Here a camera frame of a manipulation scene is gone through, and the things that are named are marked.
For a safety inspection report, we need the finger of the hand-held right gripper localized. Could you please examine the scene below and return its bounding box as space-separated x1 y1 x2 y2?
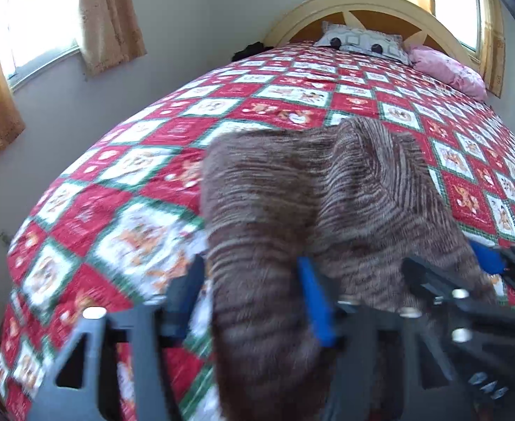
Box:
402 255 515 334
470 240 515 308

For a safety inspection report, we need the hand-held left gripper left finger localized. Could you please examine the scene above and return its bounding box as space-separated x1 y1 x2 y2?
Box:
29 254 206 421

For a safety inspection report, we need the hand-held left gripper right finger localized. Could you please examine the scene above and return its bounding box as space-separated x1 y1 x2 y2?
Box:
297 256 482 421

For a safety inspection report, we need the brown knitted sweater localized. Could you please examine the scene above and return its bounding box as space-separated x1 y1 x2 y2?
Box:
200 116 499 421

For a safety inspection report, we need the red patchwork bear quilt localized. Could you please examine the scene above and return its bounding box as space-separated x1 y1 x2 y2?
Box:
0 41 515 421

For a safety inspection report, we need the pink pillow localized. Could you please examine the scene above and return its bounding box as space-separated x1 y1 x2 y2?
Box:
409 45 488 101

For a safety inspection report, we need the narrow yellow curtain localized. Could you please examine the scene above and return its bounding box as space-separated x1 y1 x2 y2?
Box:
477 0 506 97

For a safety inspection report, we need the grey patterned pillow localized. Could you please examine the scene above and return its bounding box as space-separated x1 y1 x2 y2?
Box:
314 21 411 66

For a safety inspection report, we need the window behind headboard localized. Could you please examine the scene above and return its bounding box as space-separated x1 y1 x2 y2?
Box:
430 0 482 51

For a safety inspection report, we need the black bag beside bed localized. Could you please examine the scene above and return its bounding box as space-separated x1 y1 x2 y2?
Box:
231 41 276 62

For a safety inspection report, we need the cream wooden headboard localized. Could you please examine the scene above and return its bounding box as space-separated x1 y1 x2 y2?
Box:
264 0 482 71

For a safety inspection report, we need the side window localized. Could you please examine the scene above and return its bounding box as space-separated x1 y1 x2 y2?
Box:
0 0 81 93

